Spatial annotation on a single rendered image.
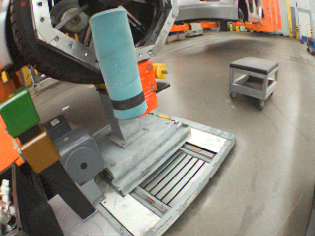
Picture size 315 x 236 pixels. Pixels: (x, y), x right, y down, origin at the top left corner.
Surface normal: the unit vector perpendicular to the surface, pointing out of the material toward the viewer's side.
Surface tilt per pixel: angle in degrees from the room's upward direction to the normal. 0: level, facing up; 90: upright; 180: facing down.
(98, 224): 0
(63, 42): 90
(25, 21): 90
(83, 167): 90
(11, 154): 90
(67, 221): 0
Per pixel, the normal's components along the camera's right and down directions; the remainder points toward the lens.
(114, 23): 0.45, 0.34
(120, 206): -0.17, -0.85
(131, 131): 0.72, 0.24
